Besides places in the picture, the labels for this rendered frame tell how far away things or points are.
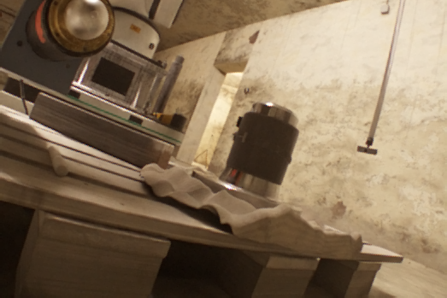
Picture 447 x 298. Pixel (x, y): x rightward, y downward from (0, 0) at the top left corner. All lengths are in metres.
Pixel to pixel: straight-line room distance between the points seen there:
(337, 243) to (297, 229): 0.15
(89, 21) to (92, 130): 0.52
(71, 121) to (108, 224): 0.60
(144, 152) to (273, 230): 0.44
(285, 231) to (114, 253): 0.27
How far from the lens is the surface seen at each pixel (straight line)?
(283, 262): 0.52
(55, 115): 0.95
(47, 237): 0.33
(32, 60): 0.58
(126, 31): 1.70
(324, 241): 0.59
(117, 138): 0.83
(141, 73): 1.65
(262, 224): 0.45
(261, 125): 0.61
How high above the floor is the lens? 0.23
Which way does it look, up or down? 7 degrees up
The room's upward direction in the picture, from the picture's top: 21 degrees clockwise
